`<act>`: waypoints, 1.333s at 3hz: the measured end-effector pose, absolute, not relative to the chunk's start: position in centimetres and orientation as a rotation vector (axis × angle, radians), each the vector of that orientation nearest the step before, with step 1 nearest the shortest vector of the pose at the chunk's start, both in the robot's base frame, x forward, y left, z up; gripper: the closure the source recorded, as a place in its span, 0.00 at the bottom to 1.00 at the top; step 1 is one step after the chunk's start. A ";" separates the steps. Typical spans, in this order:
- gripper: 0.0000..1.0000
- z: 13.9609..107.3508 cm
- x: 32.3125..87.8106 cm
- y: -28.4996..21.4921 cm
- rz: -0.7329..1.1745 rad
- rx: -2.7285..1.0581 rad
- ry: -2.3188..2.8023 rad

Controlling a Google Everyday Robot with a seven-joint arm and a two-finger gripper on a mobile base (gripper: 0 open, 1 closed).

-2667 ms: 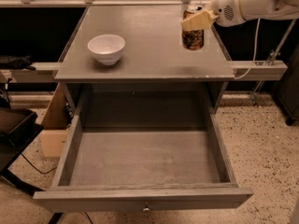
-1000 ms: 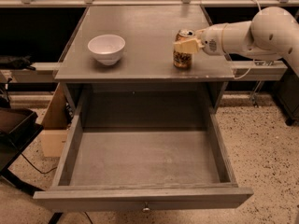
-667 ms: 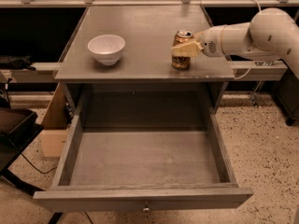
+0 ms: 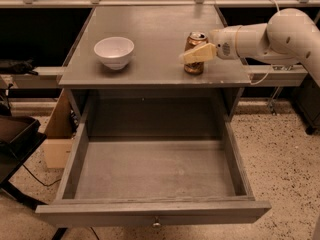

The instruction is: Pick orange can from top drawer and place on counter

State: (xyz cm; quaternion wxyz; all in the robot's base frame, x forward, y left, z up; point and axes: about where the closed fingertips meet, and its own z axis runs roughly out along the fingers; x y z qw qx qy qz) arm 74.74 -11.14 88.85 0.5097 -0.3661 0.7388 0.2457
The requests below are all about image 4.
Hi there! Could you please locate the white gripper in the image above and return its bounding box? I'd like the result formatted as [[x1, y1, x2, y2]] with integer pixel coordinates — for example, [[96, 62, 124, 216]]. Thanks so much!
[[179, 25, 241, 64]]

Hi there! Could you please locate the orange soda can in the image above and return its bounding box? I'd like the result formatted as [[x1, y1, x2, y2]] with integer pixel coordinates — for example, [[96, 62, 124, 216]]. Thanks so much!
[[184, 31, 208, 75]]

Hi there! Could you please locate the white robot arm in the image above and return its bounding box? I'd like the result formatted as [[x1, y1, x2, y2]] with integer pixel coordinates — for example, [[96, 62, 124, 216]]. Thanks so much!
[[179, 8, 320, 85]]

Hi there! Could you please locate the grey cabinet counter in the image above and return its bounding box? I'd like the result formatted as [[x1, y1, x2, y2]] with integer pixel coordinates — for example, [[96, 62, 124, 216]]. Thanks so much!
[[60, 5, 249, 117]]

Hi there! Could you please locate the grey open drawer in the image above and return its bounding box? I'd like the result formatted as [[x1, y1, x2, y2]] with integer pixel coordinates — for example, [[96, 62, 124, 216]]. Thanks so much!
[[35, 95, 272, 228]]

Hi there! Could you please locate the white ceramic bowl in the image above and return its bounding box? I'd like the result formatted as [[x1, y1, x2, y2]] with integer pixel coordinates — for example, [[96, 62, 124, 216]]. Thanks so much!
[[94, 37, 135, 70]]

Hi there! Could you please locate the cardboard box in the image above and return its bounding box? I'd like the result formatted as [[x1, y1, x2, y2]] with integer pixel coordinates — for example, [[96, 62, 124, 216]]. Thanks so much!
[[42, 90, 73, 169]]

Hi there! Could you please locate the black tray stand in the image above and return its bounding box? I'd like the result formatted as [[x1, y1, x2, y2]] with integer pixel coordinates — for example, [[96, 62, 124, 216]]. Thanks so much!
[[0, 115, 46, 210]]

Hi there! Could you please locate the white cable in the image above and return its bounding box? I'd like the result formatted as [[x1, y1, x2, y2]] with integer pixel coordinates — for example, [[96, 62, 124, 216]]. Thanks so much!
[[250, 0, 281, 86]]

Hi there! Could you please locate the metal railing frame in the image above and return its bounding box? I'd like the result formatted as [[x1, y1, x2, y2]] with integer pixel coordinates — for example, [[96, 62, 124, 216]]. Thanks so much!
[[0, 0, 320, 88]]

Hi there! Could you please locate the black object on rail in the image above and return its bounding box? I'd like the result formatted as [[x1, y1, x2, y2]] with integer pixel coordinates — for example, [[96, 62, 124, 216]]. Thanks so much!
[[0, 59, 37, 75]]

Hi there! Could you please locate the black floor cable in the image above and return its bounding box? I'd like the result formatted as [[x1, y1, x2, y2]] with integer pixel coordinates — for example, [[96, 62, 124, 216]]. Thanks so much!
[[21, 163, 63, 188]]

